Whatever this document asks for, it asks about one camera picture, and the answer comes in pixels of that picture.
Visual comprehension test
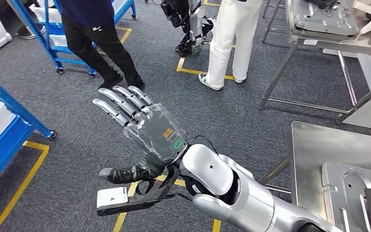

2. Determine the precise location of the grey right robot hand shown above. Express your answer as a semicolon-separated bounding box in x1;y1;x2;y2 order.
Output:
92;85;189;186

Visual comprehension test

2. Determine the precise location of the blue wheeled shelf cart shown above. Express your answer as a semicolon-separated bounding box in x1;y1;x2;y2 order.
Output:
8;0;138;78

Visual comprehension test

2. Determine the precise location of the blue metal shelf rack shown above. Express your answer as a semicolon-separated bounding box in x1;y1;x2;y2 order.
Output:
0;70;57;199

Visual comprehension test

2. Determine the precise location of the stainless steel workbench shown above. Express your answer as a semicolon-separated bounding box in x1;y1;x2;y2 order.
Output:
260;121;371;232

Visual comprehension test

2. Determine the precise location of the yellow floor tape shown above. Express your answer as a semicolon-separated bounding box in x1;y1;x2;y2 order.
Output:
113;174;221;232
97;26;132;55
0;141;50;232
176;43;236;81

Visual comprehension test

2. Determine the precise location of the black silver humanoid robot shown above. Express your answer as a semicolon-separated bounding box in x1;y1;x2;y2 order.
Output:
159;0;215;58

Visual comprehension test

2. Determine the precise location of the person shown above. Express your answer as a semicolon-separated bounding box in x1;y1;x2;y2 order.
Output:
198;0;264;91
17;0;146;91

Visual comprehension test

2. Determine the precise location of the blue plastic bin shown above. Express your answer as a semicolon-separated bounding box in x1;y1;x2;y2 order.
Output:
0;115;34;199
46;19;65;36

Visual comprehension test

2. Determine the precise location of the stainless steel table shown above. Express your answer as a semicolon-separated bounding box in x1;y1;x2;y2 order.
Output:
258;0;371;125

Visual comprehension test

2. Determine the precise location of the aluminium fixture plate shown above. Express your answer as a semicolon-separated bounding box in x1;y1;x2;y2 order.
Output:
321;161;371;232
292;0;360;36

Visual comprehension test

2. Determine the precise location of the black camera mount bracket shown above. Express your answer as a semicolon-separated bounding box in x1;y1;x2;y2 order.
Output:
96;165;181;217

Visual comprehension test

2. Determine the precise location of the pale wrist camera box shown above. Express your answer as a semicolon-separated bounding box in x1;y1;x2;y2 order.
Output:
96;187;129;209

